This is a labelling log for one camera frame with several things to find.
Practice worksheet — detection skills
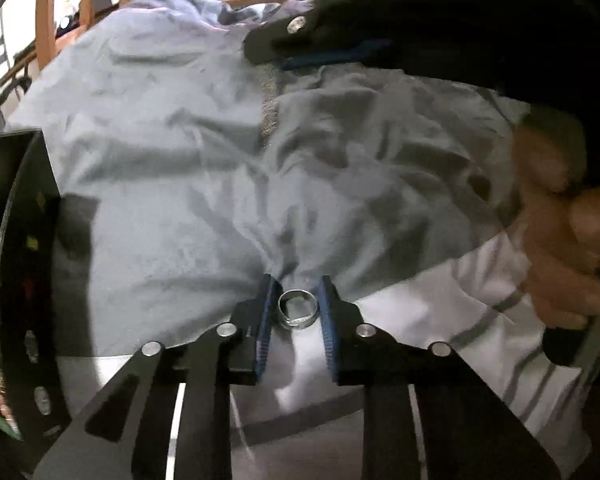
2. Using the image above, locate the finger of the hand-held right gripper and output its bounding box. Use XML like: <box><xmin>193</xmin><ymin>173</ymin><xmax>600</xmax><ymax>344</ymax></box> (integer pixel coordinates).
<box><xmin>243</xmin><ymin>7</ymin><xmax>396</xmax><ymax>72</ymax></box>

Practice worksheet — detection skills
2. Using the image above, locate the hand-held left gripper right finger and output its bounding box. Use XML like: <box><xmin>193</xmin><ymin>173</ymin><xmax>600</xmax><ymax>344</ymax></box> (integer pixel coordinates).
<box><xmin>316</xmin><ymin>275</ymin><xmax>563</xmax><ymax>480</ymax></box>

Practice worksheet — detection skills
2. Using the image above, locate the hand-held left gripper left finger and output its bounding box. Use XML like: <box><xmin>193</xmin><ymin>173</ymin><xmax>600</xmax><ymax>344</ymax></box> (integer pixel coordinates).
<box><xmin>32</xmin><ymin>274</ymin><xmax>283</xmax><ymax>480</ymax></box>

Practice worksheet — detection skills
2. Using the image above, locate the silver metal ring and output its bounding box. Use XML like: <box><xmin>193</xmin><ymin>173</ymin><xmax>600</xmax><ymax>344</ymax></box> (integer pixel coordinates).
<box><xmin>277</xmin><ymin>288</ymin><xmax>322</xmax><ymax>331</ymax></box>

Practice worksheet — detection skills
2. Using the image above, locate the black rectangular box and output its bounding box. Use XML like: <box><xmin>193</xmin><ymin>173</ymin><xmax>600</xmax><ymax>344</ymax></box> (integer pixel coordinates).
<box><xmin>0</xmin><ymin>129</ymin><xmax>99</xmax><ymax>480</ymax></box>

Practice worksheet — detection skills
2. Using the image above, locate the person's right hand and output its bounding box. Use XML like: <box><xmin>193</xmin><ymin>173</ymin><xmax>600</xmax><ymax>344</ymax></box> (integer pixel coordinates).
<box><xmin>510</xmin><ymin>110</ymin><xmax>600</xmax><ymax>331</ymax></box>

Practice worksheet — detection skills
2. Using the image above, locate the light blue hoodie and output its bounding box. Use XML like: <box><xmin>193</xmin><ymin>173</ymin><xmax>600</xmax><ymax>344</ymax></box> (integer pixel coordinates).
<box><xmin>2</xmin><ymin>0</ymin><xmax>596</xmax><ymax>480</ymax></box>

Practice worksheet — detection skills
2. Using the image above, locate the wooden chair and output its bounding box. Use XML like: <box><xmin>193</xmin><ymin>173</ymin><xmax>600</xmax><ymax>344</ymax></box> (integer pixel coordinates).
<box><xmin>35</xmin><ymin>0</ymin><xmax>317</xmax><ymax>74</ymax></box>

